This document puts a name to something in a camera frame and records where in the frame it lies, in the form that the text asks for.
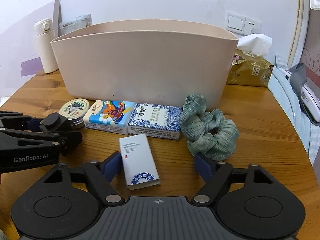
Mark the banana chips snack pouch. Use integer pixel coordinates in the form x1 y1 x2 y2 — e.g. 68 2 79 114
59 14 92 35

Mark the beige plastic storage bin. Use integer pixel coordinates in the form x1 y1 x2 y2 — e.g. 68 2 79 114
51 20 238 109

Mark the cartoon bear tissue pack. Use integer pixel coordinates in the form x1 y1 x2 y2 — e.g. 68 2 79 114
83 100 136 135

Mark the decorated headboard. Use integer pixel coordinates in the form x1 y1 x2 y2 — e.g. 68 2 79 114
288 0 319 86

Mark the cream thermos bottle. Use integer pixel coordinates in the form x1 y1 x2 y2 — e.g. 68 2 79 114
34 18 59 74

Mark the round tin with lid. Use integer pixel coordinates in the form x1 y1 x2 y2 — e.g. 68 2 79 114
59 99 90 129

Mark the white wall switch socket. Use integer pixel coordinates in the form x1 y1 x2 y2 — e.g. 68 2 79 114
226 12 261 36

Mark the green fabric scrunchie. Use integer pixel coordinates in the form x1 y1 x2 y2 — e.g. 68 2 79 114
180 93 240 161

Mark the blue white porcelain tissue pack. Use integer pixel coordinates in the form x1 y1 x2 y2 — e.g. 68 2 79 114
127 103 182 140

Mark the gold tissue pack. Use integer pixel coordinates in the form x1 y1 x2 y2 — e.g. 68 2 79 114
226 34 273 87

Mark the black block toy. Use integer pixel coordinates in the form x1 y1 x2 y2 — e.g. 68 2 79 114
40 112 72 133

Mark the small white paper box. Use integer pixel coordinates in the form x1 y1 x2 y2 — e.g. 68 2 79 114
119 134 161 190

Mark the light blue bedding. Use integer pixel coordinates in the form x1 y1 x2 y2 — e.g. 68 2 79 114
267 55 319 164

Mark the white device with grey strap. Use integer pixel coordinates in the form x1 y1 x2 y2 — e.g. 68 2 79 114
280 62 319 126

